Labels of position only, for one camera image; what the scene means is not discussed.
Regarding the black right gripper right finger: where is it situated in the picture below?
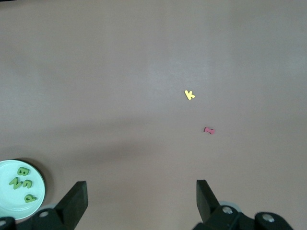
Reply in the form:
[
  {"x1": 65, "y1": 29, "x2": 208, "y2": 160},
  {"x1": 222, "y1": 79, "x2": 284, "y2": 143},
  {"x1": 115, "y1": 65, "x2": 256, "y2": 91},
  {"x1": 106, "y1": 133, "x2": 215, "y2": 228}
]
[{"x1": 193, "y1": 179, "x2": 242, "y2": 230}]

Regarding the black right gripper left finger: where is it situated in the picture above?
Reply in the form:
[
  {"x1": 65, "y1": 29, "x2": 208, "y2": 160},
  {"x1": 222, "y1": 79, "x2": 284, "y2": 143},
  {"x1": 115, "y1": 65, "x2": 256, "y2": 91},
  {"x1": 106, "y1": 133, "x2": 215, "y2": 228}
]
[{"x1": 31, "y1": 181, "x2": 88, "y2": 230}]

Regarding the green foam letter N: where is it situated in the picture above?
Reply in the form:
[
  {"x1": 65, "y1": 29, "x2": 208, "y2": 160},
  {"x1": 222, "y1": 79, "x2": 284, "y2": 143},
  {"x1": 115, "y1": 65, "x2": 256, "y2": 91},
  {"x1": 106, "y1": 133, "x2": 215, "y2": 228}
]
[{"x1": 8, "y1": 177, "x2": 23, "y2": 190}]

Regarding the light green round plate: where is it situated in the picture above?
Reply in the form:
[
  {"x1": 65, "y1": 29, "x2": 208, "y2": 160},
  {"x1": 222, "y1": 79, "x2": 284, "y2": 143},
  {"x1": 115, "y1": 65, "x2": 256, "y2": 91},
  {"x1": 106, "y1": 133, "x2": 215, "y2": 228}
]
[{"x1": 0, "y1": 159, "x2": 46, "y2": 220}]

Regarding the brown table cover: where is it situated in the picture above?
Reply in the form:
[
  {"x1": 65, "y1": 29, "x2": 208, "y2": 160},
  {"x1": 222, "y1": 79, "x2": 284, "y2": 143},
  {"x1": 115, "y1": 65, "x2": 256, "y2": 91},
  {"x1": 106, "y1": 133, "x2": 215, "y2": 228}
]
[{"x1": 0, "y1": 0, "x2": 307, "y2": 230}]

